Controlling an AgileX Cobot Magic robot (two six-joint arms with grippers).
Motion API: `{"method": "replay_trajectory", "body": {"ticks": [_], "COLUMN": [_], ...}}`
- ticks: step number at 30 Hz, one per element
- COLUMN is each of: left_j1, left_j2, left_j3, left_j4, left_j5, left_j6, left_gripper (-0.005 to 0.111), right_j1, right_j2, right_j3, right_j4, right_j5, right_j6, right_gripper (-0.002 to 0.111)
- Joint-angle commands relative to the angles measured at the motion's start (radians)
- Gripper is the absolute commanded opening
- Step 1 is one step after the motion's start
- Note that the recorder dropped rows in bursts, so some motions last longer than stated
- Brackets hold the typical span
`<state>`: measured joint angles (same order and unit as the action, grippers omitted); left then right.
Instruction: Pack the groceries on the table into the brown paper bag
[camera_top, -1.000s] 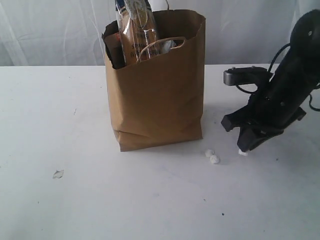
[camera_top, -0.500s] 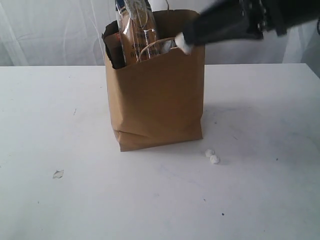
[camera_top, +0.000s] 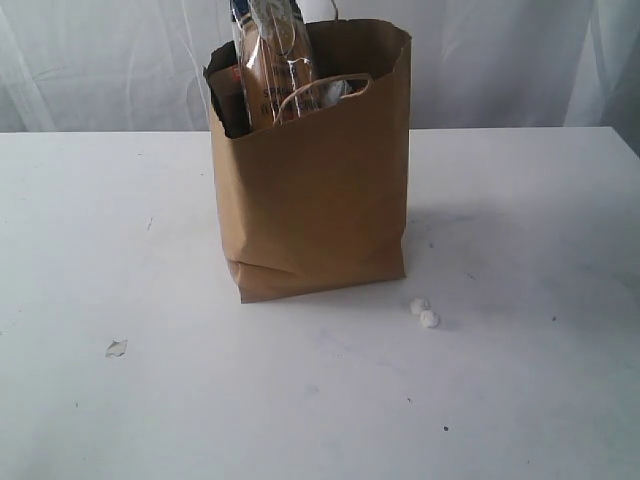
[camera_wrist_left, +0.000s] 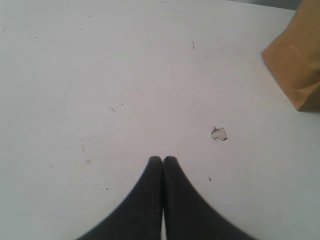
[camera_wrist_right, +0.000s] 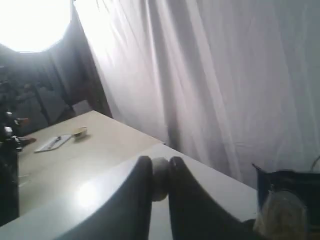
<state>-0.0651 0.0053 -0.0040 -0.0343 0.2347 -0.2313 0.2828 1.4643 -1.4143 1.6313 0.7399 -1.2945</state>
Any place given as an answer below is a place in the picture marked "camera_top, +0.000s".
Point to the brown paper shopping bag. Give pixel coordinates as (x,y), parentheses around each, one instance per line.
(320,202)

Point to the small white blue salt pack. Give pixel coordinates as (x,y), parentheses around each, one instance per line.
(332,92)

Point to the spaghetti packet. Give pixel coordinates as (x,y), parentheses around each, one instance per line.
(275,61)

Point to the brown pouch with orange label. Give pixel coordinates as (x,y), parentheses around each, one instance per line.
(228,99)

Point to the white paper scrap lower middle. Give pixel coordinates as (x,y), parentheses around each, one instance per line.
(429,319)

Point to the small clear plastic scrap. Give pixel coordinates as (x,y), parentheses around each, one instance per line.
(116,349)

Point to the white curtain backdrop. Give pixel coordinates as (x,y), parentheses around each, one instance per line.
(136,65)

